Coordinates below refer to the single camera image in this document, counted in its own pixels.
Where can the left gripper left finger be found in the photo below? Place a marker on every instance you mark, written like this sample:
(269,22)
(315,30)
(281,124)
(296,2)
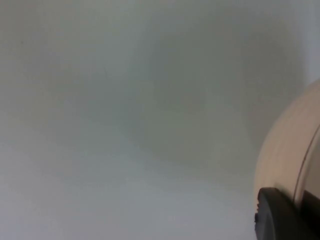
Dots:
(273,217)

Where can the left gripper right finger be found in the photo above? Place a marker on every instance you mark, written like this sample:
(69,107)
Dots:
(312,212)

